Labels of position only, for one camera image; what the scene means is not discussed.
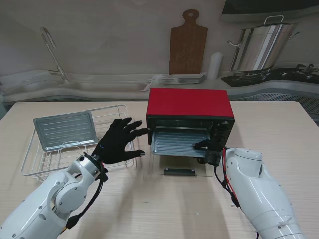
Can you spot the ribbed grey metal baking tray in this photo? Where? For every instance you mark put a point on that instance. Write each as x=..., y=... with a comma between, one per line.
x=174, y=142
x=64, y=129

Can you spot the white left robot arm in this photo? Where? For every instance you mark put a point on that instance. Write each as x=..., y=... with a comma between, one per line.
x=57, y=196

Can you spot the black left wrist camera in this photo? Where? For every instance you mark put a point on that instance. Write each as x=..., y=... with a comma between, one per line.
x=104, y=175

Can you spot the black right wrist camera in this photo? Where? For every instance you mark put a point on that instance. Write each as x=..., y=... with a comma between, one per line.
x=213, y=157

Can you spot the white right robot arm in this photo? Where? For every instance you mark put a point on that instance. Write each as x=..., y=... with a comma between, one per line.
x=259, y=189

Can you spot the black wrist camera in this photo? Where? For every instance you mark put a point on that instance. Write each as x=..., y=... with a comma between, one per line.
x=104, y=175
x=213, y=157

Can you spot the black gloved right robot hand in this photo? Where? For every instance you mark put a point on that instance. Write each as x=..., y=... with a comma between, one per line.
x=219, y=139

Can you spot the printed kitchen backdrop banner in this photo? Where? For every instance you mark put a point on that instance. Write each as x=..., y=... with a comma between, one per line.
x=99, y=37

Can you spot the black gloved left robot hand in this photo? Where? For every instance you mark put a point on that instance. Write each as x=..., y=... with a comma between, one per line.
x=117, y=147

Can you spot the red black toaster oven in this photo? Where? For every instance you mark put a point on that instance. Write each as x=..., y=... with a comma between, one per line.
x=189, y=102

